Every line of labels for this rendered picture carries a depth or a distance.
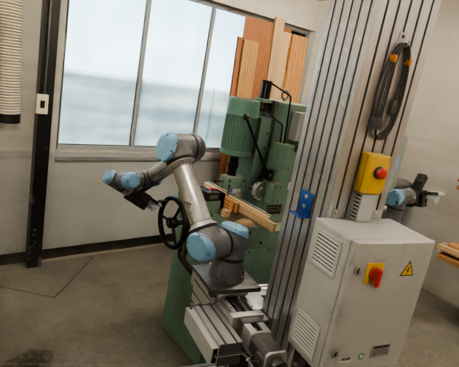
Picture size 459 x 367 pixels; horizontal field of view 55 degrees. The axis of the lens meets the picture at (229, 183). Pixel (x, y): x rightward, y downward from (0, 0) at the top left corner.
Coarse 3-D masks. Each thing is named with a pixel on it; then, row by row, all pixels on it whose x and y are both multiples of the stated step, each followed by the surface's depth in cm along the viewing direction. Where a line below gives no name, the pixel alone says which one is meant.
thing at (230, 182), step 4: (220, 176) 252; (224, 176) 248; (228, 176) 248; (232, 176) 250; (236, 176) 252; (240, 176) 254; (244, 176) 255; (220, 180) 252; (224, 180) 248; (228, 180) 247; (232, 180) 249; (236, 180) 251; (240, 180) 253; (244, 180) 254; (220, 184) 252; (224, 184) 248; (228, 184) 248; (232, 184) 250; (236, 184) 252; (240, 184) 254; (224, 188) 248; (228, 188) 249; (232, 188) 251; (236, 188) 253; (240, 188) 255
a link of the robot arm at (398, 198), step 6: (390, 192) 203; (396, 192) 201; (402, 192) 202; (408, 192) 205; (390, 198) 203; (396, 198) 200; (402, 198) 201; (408, 198) 204; (390, 204) 203; (396, 204) 201; (402, 204) 203
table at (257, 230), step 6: (180, 198) 264; (216, 216) 235; (222, 216) 233; (234, 216) 236; (240, 216) 238; (246, 216) 240; (216, 222) 235; (252, 228) 226; (258, 228) 229; (264, 228) 232; (252, 234) 228; (258, 234) 230; (264, 234) 233
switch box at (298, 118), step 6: (294, 114) 249; (300, 114) 246; (294, 120) 249; (300, 120) 247; (294, 126) 249; (300, 126) 248; (294, 132) 249; (300, 132) 250; (288, 138) 254; (294, 138) 250
